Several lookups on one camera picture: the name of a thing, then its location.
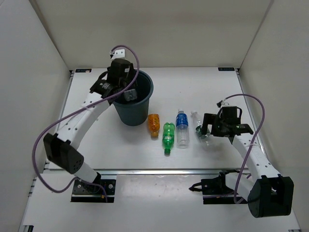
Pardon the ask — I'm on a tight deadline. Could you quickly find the green soda bottle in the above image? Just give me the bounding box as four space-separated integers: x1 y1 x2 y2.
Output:
162 123 175 155

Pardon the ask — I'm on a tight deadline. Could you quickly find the green label water bottle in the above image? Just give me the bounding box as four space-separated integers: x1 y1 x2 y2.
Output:
191 111 215 150

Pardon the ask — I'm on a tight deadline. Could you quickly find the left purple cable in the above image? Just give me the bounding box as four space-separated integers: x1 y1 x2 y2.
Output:
32 44 140 203

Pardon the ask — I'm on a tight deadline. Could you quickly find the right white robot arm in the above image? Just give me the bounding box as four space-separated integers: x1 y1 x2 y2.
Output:
202 106 294 218

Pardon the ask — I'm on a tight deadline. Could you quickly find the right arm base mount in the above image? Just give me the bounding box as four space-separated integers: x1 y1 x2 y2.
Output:
189 170 239 205

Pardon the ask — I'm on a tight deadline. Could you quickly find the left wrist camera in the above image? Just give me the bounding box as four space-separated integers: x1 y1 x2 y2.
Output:
110 49 126 60

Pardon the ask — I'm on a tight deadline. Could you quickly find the dark green plastic bin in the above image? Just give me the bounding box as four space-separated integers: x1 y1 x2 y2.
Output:
113 71 154 126

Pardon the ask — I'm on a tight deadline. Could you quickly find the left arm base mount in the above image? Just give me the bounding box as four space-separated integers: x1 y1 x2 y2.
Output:
70 177 116 203

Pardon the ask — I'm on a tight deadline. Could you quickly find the aluminium table front rail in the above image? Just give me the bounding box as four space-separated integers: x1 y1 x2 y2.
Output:
96 169 239 175

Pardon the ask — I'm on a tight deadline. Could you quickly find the blue label water bottle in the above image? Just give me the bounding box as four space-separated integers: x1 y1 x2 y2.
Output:
176 109 190 148

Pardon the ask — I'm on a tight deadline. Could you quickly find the small Pepsi bottle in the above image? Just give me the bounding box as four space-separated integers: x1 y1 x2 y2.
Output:
123 88 137 102

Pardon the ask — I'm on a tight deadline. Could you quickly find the orange juice bottle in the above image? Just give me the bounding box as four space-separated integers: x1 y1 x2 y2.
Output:
148 114 160 138

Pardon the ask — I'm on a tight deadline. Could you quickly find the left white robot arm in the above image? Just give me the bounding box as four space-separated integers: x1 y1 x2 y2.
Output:
43 58 136 193

